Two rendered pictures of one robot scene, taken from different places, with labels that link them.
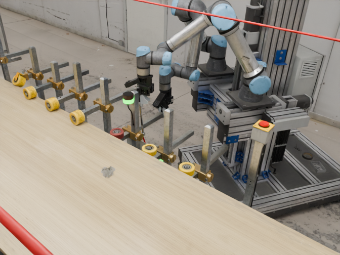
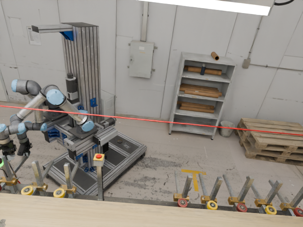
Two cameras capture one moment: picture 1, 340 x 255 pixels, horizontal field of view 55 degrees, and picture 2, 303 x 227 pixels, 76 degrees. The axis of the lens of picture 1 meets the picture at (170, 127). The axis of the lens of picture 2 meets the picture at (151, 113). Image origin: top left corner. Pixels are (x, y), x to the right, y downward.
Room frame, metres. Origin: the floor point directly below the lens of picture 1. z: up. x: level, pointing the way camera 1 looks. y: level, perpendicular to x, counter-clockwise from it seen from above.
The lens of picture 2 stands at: (0.10, 0.03, 2.31)
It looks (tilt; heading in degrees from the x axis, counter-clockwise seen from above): 30 degrees down; 320
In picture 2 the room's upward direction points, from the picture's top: 7 degrees clockwise
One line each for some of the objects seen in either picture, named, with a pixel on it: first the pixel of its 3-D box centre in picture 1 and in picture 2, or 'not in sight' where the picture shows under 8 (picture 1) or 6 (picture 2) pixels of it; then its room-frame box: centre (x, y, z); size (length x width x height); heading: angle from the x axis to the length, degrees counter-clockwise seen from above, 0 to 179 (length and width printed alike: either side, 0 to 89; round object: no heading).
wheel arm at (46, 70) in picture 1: (48, 69); not in sight; (2.37, 0.96, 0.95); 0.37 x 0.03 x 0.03; 143
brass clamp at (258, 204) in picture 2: not in sight; (263, 203); (0.30, -1.57, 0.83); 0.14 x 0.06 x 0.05; 53
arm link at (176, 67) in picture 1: (175, 70); (27, 126); (2.00, -0.02, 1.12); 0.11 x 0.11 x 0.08; 59
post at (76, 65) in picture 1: (80, 96); not in sight; (1.94, 0.61, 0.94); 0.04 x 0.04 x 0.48; 53
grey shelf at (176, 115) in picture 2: not in sight; (198, 97); (2.19, -2.81, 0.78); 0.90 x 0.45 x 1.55; 50
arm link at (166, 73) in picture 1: (165, 74); (20, 132); (1.93, 0.04, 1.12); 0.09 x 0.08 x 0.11; 149
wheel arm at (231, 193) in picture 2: not in sight; (231, 192); (0.53, -1.41, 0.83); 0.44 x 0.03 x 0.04; 143
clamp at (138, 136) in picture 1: (132, 133); (7, 181); (1.65, 0.23, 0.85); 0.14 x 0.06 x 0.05; 53
